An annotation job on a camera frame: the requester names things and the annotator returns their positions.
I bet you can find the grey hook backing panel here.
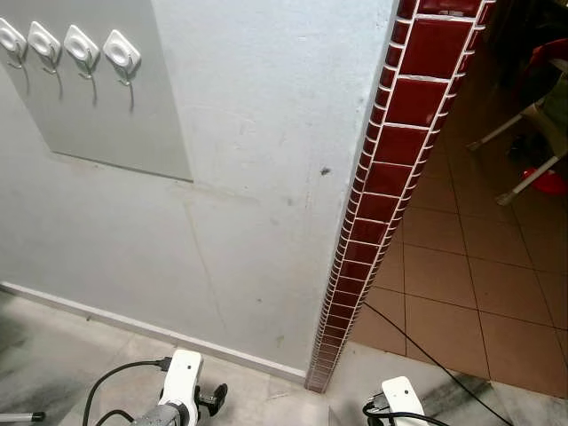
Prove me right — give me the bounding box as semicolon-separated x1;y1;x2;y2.
0;0;193;183

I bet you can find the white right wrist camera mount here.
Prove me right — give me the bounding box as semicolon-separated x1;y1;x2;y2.
382;376;432;426

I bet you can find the red tiled wall edge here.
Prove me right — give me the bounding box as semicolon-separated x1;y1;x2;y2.
304;0;496;393

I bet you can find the red cloth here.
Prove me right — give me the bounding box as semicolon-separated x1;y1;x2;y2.
524;38;568;90

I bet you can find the white square wall hook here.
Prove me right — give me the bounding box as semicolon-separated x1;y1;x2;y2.
102;29;143;87
0;18;28;70
64;25;101;81
27;21;63;74

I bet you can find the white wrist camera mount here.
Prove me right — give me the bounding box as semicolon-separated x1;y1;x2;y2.
160;349;204;426
382;376;432;426

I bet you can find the white metal chair frame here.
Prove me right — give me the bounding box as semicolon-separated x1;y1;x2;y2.
467;75;568;207

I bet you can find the red plastic basin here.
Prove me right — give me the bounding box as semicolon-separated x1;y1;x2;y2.
531;169;568;196

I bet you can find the grey metal rod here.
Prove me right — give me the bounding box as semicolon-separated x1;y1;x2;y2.
0;411;46;423

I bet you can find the thin black floor cable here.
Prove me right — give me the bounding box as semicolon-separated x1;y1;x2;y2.
364;302;516;426

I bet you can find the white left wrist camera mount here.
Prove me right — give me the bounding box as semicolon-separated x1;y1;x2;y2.
160;349;204;426

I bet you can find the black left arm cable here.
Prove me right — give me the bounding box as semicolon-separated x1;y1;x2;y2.
83;358;172;426

